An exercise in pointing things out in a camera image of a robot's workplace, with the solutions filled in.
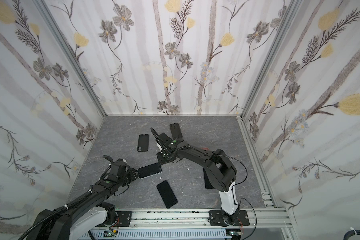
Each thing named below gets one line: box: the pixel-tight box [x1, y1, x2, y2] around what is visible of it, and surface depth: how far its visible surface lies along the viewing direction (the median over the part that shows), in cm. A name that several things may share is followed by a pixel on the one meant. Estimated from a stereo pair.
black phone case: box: [137, 134, 149, 152], surface depth 107 cm
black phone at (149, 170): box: [138, 162, 162, 179], surface depth 92 cm
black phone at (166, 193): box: [156, 180, 178, 209], surface depth 84 cm
